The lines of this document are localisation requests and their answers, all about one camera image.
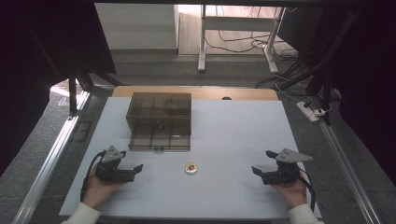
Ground white cabinet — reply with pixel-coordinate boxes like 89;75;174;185
94;2;180;51

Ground black tripod stand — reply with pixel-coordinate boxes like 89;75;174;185
274;6;365;127

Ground white desk frame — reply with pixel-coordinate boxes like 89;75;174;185
197;4;287;75

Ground aluminium floor rail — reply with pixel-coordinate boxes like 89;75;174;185
319;120;383;224
11;91;92;224

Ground hand-held gripper black cable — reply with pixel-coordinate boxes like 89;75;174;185
298;167;317;213
79;149;107;203

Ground black floor cables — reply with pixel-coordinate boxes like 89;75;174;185
205;5;300;62

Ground right hand-held gripper black cable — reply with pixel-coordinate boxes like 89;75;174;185
298;167;317;213

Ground person's right hand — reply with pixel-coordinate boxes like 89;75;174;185
273;176;309;210

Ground left hand-held gripper black cable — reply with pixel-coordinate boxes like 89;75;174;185
79;149;107;203

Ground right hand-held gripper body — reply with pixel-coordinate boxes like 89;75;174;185
261;147;314;187

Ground smoky transparent compartment box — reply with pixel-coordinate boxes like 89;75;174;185
125;91;192;153

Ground wooden table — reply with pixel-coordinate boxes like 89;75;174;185
111;85;279;102

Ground black metal stand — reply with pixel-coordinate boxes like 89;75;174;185
68;75;78;117

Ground white table mat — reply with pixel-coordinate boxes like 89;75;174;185
59;96;322;220

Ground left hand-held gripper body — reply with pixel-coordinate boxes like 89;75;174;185
94;145;136;184

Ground person's left hand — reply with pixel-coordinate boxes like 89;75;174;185
81;173;126;210

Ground white power strip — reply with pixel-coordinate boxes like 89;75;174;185
295;101;327;123

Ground dark curtain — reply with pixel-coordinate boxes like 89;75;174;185
326;0;396;185
0;0;118;176

